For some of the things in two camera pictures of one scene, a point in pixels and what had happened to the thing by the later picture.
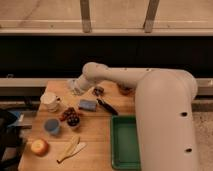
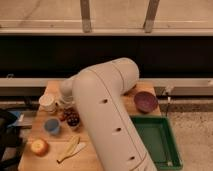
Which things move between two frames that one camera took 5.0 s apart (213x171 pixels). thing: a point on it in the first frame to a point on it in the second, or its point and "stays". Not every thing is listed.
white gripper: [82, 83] to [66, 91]
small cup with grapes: [73, 120] stays
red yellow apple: [40, 147] stays
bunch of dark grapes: [70, 116] stays
